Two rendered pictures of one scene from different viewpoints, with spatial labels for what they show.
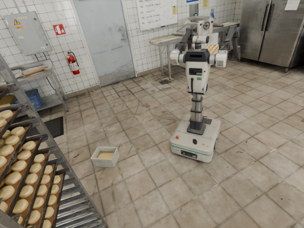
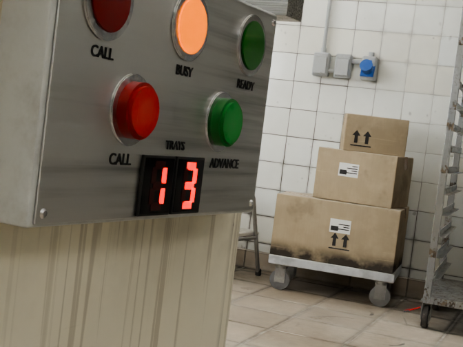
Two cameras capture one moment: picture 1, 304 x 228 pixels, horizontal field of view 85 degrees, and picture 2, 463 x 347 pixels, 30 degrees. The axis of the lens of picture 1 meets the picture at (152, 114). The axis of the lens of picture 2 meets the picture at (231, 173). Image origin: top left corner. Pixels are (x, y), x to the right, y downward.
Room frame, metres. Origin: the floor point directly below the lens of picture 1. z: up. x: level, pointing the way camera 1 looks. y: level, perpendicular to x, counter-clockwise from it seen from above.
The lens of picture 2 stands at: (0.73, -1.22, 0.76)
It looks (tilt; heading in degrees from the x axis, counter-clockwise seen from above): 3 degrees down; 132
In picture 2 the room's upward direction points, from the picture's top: 7 degrees clockwise
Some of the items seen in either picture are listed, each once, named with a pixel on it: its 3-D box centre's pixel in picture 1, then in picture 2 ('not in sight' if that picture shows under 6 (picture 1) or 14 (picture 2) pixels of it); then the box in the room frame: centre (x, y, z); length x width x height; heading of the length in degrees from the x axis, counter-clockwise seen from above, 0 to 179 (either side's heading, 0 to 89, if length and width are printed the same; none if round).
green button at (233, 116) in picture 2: not in sight; (222, 122); (0.35, -0.83, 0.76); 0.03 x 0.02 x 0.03; 106
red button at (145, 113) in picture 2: not in sight; (133, 109); (0.38, -0.92, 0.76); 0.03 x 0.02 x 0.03; 106
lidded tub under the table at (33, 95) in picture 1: (29, 100); not in sight; (3.25, 2.46, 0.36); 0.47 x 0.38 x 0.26; 23
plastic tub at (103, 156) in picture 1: (106, 156); not in sight; (1.59, 0.70, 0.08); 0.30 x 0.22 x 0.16; 74
